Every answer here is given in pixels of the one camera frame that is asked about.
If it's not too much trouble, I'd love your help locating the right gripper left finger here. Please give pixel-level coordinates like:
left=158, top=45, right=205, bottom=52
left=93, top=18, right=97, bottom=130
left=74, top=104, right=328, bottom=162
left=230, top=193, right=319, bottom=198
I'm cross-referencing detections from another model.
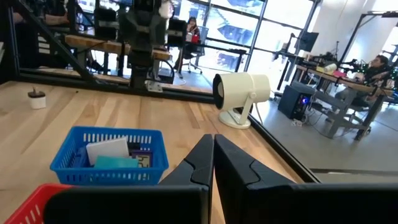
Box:
left=43, top=134, right=215, bottom=224

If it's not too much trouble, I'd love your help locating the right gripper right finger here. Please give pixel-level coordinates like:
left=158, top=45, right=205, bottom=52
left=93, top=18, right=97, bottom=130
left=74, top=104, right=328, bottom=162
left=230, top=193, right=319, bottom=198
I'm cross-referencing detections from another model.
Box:
left=214, top=134, right=398, bottom=224

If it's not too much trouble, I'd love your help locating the teal digital timer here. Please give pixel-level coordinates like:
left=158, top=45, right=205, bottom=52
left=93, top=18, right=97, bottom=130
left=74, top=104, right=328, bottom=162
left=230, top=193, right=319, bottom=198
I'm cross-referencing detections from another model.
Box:
left=93, top=155, right=139, bottom=170

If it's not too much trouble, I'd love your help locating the white digital timer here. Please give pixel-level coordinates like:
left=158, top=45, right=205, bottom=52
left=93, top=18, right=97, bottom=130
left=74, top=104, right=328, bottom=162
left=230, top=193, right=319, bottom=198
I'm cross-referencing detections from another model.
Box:
left=85, top=137, right=130, bottom=166

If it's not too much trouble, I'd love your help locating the blue plastic basket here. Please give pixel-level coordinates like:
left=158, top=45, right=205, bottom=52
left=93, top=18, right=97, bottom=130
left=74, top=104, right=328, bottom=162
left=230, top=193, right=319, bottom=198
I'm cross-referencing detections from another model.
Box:
left=49, top=125, right=170, bottom=187

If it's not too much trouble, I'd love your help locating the black box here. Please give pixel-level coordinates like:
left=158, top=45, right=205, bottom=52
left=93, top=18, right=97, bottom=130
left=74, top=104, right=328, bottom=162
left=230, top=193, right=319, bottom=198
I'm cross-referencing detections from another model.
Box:
left=277, top=84, right=315, bottom=121

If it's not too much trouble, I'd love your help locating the white cylindrical tube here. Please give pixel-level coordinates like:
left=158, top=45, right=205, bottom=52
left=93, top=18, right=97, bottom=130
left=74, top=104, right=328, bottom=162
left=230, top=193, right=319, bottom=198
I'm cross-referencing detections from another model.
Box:
left=212, top=72, right=272, bottom=130

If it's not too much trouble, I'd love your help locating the background work desk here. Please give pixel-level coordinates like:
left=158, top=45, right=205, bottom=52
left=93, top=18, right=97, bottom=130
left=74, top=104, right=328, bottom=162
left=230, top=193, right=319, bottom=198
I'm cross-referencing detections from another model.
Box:
left=290, top=63, right=395, bottom=141

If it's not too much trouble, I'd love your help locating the black office chair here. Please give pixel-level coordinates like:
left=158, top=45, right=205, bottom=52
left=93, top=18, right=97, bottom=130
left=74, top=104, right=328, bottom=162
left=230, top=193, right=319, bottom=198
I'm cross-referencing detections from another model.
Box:
left=182, top=26, right=210, bottom=75

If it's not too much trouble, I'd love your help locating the red plastic basket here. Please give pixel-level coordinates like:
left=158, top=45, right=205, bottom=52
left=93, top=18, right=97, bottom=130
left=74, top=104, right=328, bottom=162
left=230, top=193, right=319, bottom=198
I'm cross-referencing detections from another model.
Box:
left=4, top=183, right=75, bottom=224

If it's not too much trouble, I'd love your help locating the black background desk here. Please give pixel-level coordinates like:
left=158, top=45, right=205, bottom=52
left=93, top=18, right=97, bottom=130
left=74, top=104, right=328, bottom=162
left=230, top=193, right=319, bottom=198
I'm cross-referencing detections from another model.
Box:
left=186, top=42, right=249, bottom=73

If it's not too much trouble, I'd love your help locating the black monitor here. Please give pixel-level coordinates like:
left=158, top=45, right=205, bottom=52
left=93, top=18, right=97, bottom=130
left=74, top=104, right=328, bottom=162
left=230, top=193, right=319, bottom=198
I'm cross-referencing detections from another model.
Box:
left=297, top=31, right=320, bottom=54

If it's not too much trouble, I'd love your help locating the person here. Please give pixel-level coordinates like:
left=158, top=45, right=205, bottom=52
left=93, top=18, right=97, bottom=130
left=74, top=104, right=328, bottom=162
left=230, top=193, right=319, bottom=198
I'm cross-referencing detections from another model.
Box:
left=335, top=54, right=393, bottom=108
left=185, top=16, right=201, bottom=45
left=11, top=0, right=71, bottom=26

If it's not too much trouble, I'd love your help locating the wooden background table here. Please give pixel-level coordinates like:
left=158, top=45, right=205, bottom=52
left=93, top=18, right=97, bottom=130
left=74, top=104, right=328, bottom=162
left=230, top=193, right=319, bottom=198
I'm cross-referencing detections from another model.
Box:
left=64, top=34, right=172, bottom=62

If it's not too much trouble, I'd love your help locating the black and white adapter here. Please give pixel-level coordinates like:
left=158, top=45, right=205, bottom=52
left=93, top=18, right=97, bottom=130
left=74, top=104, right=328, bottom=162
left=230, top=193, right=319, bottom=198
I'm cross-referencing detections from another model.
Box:
left=27, top=86, right=47, bottom=110

